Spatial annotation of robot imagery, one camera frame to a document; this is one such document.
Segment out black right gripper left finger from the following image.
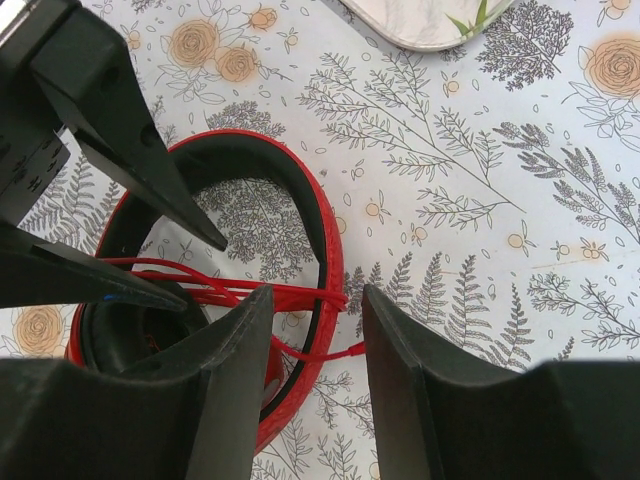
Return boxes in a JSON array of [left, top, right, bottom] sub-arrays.
[[1, 286, 273, 479]]

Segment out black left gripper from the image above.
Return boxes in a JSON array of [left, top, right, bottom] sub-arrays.
[[1, 1, 227, 250]]

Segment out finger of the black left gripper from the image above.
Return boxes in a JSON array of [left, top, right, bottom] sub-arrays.
[[1, 224, 186, 311]]

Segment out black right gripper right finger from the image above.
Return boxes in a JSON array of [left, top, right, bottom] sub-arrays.
[[362, 285, 639, 479]]

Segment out red black headphones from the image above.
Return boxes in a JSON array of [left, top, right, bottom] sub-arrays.
[[65, 129, 347, 448]]

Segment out red headphone cable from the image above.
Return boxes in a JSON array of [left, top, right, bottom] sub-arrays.
[[97, 257, 369, 362]]

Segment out floral tablecloth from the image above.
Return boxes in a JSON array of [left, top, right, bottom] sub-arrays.
[[1, 1, 639, 479]]

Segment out floral white serving tray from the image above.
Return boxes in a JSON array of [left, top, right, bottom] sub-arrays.
[[344, 0, 514, 53]]

